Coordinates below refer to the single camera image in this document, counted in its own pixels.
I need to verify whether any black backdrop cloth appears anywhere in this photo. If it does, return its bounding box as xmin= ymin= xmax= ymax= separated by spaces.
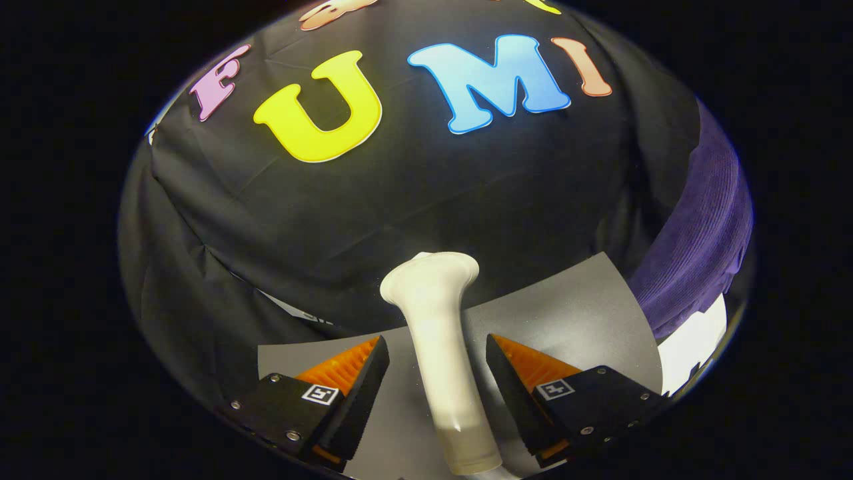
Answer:
xmin=150 ymin=0 xmax=700 ymax=334

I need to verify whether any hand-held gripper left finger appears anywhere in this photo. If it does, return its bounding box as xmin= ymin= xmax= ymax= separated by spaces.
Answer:
xmin=223 ymin=335 xmax=391 ymax=471

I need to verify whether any white flat board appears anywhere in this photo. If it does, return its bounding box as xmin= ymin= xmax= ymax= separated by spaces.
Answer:
xmin=656 ymin=293 xmax=728 ymax=395

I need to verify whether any purple corduroy jacket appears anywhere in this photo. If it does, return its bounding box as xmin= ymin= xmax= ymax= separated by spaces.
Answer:
xmin=628 ymin=99 xmax=754 ymax=341

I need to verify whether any plain black curtain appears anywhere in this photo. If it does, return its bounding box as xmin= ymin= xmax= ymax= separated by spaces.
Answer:
xmin=119 ymin=140 xmax=347 ymax=407

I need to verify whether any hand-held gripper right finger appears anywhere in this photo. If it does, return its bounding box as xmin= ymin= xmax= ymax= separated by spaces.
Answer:
xmin=485 ymin=333 xmax=671 ymax=466

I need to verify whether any white garment steamer head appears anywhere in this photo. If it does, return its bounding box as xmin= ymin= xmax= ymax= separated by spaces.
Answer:
xmin=380 ymin=251 xmax=504 ymax=476

